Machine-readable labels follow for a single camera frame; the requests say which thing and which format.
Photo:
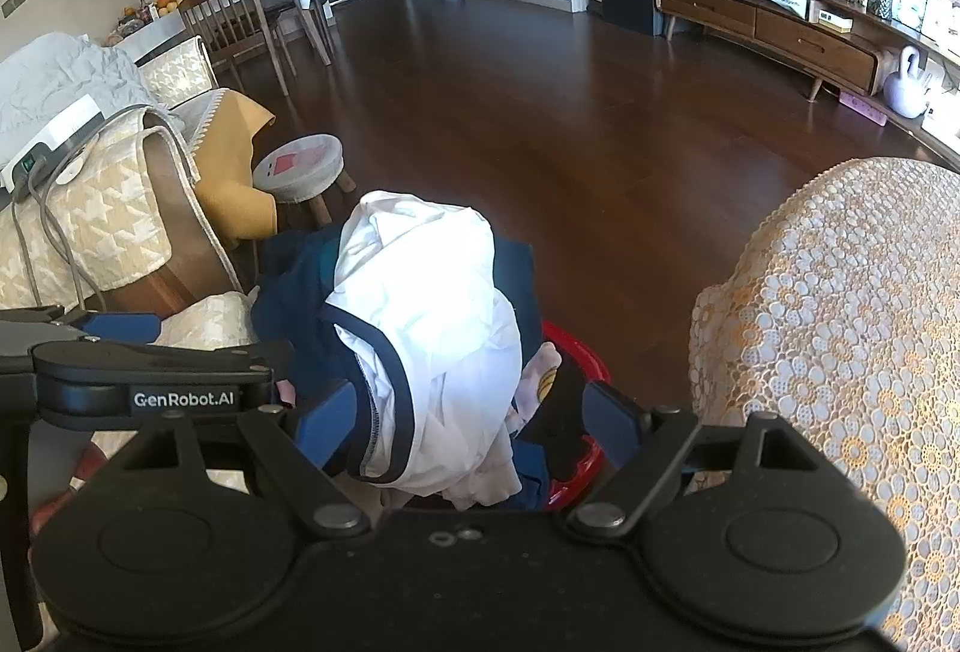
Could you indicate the cream lace tablecloth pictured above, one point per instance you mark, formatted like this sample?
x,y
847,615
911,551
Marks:
x,y
840,337

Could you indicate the fruit on plates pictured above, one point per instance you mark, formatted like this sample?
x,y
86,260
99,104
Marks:
x,y
165,6

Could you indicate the lavender kettlebell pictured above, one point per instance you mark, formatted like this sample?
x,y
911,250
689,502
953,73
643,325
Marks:
x,y
904,93

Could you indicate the small white box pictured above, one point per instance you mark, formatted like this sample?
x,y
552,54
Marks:
x,y
836,21

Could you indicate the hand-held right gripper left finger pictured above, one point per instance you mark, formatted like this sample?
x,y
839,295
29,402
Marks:
x,y
328,418

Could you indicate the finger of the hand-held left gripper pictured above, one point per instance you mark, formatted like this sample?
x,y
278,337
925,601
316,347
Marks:
x,y
124,326

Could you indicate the white blanket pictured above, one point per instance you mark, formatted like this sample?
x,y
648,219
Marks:
x,y
52,82

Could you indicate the red laundry basket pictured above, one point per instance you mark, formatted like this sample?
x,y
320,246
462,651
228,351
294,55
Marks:
x,y
581,352

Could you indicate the cream patterned sofa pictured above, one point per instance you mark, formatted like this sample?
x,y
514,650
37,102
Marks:
x,y
112,224

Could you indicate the navy blue garment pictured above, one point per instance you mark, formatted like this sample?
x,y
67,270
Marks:
x,y
292,307

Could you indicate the mustard yellow cloth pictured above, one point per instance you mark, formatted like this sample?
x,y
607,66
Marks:
x,y
232,172

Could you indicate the portrait print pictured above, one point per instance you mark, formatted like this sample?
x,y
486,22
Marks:
x,y
912,6

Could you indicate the round padded stool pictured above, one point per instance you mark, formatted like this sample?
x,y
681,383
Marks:
x,y
300,165

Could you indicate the flat pink box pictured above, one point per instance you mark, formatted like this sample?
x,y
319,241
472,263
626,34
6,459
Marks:
x,y
862,106

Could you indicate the wooden tv console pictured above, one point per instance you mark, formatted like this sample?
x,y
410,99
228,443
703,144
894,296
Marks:
x,y
810,48

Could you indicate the white t-shirt navy collar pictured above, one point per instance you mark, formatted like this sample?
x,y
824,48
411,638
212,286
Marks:
x,y
420,322

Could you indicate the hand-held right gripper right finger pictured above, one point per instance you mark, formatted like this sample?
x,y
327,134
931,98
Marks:
x,y
611,416

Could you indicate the white power strip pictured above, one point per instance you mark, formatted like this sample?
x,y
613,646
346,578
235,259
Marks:
x,y
52,135

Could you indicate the cream patterned cushion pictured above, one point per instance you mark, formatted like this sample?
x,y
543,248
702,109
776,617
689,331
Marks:
x,y
176,71

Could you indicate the pink printed cloth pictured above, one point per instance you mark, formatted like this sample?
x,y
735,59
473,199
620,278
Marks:
x,y
536,374

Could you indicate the wall switch panel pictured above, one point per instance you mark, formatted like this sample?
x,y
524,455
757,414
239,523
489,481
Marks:
x,y
10,3

